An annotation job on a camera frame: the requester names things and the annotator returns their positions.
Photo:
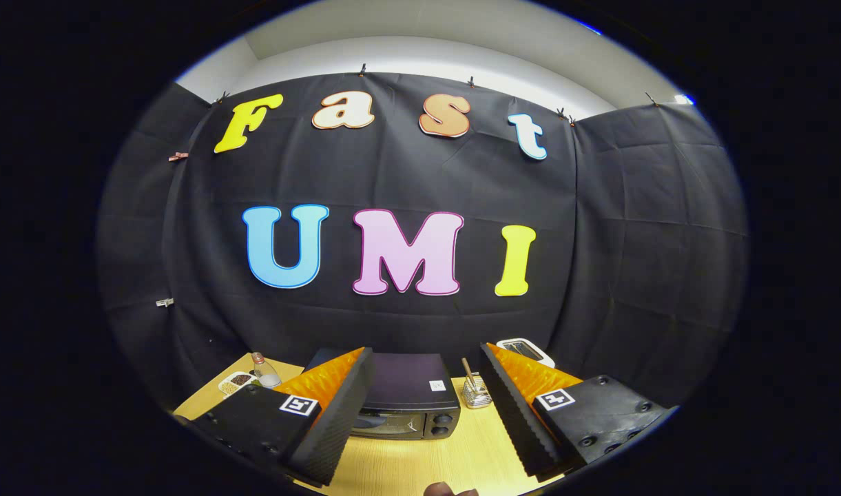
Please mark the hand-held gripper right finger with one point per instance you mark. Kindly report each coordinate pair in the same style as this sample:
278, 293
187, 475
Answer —
513, 420

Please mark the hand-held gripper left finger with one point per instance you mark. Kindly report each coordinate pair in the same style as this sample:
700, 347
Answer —
337, 420

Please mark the black toaster oven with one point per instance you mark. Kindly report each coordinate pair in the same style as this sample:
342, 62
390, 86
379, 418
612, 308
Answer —
410, 386

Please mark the white bread toaster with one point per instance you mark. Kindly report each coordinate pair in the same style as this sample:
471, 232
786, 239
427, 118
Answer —
527, 349

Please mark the wooden stick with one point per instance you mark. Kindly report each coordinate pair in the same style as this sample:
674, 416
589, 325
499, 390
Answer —
467, 370

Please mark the clear plastic bottle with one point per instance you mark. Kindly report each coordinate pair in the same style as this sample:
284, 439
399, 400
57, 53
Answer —
265, 375

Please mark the small divided snack dish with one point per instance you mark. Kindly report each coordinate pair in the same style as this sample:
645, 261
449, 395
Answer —
235, 382

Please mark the black backdrop cloth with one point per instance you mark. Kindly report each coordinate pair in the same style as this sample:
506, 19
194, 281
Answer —
392, 172

